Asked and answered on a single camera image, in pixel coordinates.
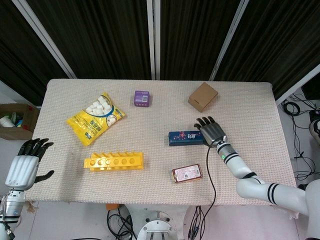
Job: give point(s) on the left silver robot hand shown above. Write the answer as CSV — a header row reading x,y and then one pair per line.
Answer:
x,y
21,170

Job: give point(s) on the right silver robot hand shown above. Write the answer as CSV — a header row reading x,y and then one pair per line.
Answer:
x,y
212,131

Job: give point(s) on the blue glasses case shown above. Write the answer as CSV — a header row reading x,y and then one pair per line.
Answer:
x,y
183,138

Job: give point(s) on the brown cardboard box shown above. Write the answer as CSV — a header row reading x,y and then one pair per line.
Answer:
x,y
202,96

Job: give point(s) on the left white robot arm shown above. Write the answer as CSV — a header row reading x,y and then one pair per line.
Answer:
x,y
12,205

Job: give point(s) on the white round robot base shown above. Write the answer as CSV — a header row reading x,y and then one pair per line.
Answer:
x,y
157,227

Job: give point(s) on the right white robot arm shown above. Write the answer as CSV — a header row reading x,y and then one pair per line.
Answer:
x,y
252,188

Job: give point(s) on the cardboard box with items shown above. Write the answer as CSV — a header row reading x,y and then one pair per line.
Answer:
x,y
22,125

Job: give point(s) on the pink-red packet box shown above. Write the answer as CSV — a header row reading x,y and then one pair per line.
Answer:
x,y
187,173

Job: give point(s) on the beige woven table cloth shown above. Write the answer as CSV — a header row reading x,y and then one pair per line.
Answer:
x,y
155,125

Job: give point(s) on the small purple box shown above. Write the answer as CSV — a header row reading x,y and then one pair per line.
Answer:
x,y
142,98

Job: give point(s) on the yellow marshmallow bag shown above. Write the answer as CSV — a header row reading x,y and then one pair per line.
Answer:
x,y
93,120

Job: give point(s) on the yellow test tube rack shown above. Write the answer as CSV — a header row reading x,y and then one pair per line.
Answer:
x,y
115,162

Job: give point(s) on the orange object under table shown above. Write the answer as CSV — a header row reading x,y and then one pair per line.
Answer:
x,y
112,206

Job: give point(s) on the white black shoe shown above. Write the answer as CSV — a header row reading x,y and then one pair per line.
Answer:
x,y
315,131

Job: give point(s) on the white partition post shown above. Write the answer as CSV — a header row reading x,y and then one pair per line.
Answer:
x,y
297,85
228,40
45,40
153,40

